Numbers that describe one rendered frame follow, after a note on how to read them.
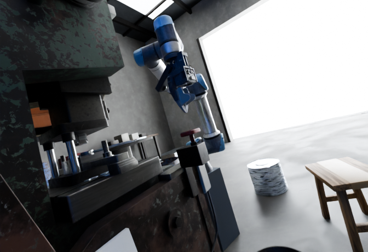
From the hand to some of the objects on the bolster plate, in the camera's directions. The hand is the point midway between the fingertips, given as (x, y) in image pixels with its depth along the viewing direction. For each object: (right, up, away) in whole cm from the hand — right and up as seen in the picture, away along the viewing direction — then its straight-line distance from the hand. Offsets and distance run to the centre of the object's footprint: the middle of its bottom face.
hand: (183, 109), depth 64 cm
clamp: (-21, -19, -11) cm, 31 cm away
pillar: (-46, -24, -3) cm, 52 cm away
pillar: (-32, -20, -12) cm, 40 cm away
